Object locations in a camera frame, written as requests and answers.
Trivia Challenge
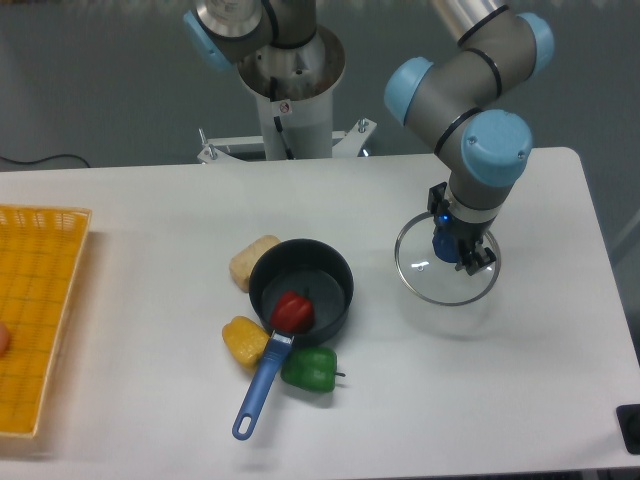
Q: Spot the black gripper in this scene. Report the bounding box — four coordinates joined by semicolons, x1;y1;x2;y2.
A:
432;213;497;276

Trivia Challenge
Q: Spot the glass pot lid blue knob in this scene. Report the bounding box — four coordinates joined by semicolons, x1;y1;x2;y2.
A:
394;212;501;306

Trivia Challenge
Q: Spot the dark pot blue handle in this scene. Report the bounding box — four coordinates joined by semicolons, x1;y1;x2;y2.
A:
232;239;354;440

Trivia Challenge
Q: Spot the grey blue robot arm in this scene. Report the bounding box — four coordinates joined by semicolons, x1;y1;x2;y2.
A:
183;1;555;275

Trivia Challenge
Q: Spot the red bell pepper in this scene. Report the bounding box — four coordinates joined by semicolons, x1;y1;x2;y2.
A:
270;290;315;334

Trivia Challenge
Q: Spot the green bell pepper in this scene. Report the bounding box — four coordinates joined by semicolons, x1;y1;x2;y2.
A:
280;347;344;393

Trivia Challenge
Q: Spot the black device at table edge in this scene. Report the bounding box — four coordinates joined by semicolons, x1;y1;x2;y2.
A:
616;404;640;455

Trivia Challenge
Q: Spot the yellow bell pepper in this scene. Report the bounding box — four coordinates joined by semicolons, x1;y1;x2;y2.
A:
222;316;270;370

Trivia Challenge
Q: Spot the yellow woven basket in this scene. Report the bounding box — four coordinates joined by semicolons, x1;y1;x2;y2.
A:
1;204;92;438

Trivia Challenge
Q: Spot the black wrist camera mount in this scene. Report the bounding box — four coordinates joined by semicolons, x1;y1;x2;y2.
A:
427;182;449;227

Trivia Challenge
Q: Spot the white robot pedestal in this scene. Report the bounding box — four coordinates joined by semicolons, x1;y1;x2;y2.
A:
197;26;377;164

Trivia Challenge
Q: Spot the black floor cable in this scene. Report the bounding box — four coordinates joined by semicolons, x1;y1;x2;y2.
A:
0;154;92;168

